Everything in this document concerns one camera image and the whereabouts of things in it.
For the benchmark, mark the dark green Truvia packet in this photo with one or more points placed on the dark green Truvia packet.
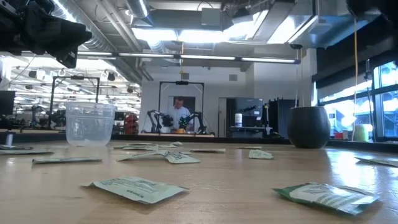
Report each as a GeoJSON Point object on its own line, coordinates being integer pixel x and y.
{"type": "Point", "coordinates": [326, 196]}

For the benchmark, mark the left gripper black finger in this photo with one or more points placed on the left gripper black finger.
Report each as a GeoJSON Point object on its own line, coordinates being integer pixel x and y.
{"type": "Point", "coordinates": [59, 28]}
{"type": "Point", "coordinates": [66, 57]}

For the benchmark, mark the small yellow bowl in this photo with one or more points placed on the small yellow bowl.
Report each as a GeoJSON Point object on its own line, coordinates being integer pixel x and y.
{"type": "Point", "coordinates": [181, 131]}

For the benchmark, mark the red storage bins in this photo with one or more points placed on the red storage bins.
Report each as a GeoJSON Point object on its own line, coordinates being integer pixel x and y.
{"type": "Point", "coordinates": [131, 124]}

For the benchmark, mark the grey wall vent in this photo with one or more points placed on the grey wall vent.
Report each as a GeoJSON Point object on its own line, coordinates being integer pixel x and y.
{"type": "Point", "coordinates": [185, 76]}
{"type": "Point", "coordinates": [233, 77]}

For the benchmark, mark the long ceiling light strip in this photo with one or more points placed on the long ceiling light strip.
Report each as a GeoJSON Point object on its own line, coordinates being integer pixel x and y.
{"type": "Point", "coordinates": [205, 57]}

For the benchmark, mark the dark round bowl yellow inside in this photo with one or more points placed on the dark round bowl yellow inside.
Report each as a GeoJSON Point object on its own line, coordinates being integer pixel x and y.
{"type": "Point", "coordinates": [308, 127]}

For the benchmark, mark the white canister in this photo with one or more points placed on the white canister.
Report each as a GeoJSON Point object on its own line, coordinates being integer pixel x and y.
{"type": "Point", "coordinates": [238, 120]}

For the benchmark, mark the clear plastic tub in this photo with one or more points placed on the clear plastic tub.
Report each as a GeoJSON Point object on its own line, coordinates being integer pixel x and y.
{"type": "Point", "coordinates": [90, 124]}

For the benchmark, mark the black background robot arm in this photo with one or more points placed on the black background robot arm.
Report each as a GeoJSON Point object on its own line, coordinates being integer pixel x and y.
{"type": "Point", "coordinates": [197, 119]}
{"type": "Point", "coordinates": [155, 119]}

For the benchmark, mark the background wooden table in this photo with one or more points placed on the background wooden table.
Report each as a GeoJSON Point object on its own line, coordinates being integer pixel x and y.
{"type": "Point", "coordinates": [161, 134]}

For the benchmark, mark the yellow-green roll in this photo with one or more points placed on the yellow-green roll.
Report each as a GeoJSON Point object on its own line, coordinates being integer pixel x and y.
{"type": "Point", "coordinates": [362, 133]}

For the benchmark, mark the person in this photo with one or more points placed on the person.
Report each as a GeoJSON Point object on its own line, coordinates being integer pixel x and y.
{"type": "Point", "coordinates": [178, 113]}

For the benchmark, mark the black background gantry frame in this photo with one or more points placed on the black background gantry frame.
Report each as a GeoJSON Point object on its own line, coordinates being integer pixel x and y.
{"type": "Point", "coordinates": [182, 82]}
{"type": "Point", "coordinates": [76, 77]}

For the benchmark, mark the black computer monitor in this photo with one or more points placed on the black computer monitor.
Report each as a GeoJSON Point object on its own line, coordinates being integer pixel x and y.
{"type": "Point", "coordinates": [7, 102]}

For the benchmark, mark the black tall cabinet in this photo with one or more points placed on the black tall cabinet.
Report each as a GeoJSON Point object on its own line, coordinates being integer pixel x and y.
{"type": "Point", "coordinates": [280, 118]}

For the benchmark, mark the small red box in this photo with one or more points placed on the small red box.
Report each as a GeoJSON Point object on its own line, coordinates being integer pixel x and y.
{"type": "Point", "coordinates": [339, 135]}

